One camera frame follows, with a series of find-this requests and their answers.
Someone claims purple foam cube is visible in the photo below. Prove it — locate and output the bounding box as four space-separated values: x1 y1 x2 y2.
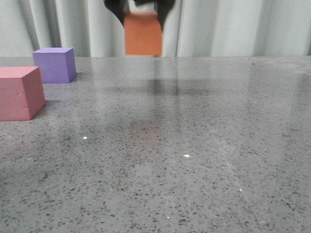
32 48 76 83

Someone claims orange foam cube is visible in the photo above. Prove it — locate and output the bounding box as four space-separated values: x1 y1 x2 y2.
123 11 162 56

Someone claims pink foam cube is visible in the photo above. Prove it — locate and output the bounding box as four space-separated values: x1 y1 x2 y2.
0 67 46 121

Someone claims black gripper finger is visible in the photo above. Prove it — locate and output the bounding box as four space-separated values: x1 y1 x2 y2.
156 0 175 31
104 0 129 26

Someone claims grey-green curtain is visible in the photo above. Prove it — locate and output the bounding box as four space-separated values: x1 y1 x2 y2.
0 0 311 57

